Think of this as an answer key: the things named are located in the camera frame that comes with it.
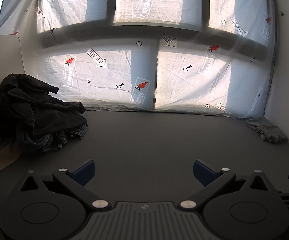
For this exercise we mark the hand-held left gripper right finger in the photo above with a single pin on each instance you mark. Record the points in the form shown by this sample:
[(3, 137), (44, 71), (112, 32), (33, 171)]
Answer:
[(204, 172)]

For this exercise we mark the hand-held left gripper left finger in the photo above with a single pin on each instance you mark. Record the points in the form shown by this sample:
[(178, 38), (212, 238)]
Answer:
[(84, 172)]

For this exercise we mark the black pants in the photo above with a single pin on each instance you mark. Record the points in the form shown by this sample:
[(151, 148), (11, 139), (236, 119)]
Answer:
[(29, 107)]

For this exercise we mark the blue denim jeans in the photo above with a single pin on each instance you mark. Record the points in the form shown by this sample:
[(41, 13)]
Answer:
[(77, 131)]

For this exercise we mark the grey folded garment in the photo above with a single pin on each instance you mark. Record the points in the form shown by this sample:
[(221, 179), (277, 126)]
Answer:
[(269, 130)]

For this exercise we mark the brown cloth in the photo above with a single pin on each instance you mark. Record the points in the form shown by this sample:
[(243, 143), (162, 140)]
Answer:
[(5, 157)]

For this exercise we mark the white printed sheet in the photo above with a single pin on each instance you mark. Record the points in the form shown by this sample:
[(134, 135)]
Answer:
[(97, 85)]

